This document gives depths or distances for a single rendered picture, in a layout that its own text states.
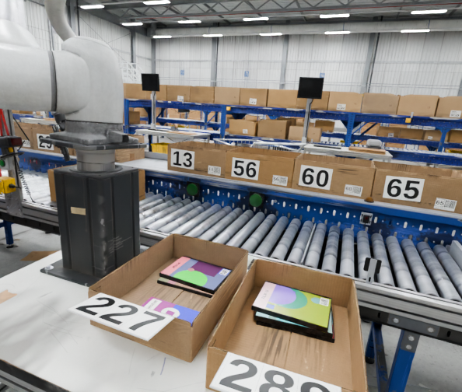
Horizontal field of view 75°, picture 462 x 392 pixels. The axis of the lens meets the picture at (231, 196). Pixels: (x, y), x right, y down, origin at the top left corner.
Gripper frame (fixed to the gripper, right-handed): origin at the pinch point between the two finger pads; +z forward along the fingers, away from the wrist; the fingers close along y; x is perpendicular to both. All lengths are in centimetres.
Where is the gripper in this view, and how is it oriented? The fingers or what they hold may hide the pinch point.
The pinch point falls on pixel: (75, 155)
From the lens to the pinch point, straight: 166.5
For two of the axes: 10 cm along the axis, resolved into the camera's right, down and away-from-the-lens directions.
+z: 2.6, 9.6, 1.4
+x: 9.0, -1.8, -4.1
